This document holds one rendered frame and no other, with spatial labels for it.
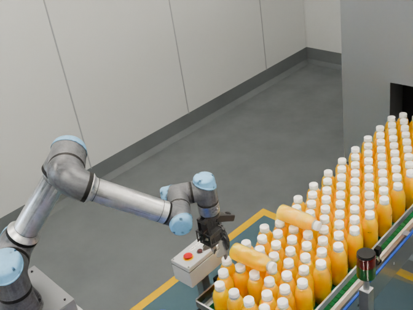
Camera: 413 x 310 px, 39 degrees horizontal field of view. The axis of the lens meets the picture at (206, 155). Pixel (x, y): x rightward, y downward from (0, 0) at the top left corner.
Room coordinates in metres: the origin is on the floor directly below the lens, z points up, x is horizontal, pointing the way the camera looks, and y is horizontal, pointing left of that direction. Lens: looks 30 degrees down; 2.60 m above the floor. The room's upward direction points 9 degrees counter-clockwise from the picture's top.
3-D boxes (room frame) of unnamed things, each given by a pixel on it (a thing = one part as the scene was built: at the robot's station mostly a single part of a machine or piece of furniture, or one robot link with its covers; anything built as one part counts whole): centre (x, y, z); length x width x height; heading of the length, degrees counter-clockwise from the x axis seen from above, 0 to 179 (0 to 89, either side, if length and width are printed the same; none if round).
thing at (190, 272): (1.86, 0.10, 1.05); 0.20 x 0.10 x 0.10; 133
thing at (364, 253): (1.50, -0.47, 1.18); 0.06 x 0.06 x 0.16
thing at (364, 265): (1.50, -0.47, 1.23); 0.06 x 0.06 x 0.04
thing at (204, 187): (1.71, 0.03, 1.48); 0.09 x 0.08 x 0.11; 92
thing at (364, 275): (1.50, -0.47, 1.18); 0.06 x 0.06 x 0.05
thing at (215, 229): (1.71, 0.03, 1.32); 0.09 x 0.08 x 0.12; 133
